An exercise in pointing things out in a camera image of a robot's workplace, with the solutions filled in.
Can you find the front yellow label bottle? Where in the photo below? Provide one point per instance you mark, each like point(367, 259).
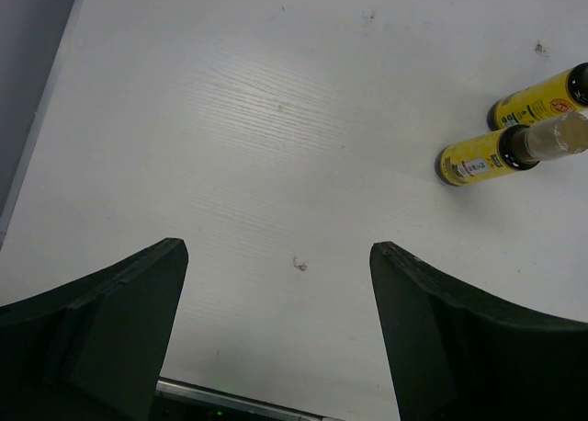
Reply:
point(512, 150)

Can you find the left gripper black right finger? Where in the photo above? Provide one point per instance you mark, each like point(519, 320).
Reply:
point(457, 352)

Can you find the yellow label bottle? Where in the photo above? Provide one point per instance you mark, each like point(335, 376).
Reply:
point(512, 150)
point(561, 93)

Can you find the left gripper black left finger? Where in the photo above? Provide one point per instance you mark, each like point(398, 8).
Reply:
point(93, 348)

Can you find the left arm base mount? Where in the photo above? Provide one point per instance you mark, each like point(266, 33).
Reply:
point(176, 400)

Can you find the rear yellow label bottle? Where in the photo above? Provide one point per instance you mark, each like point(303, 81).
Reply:
point(561, 93)

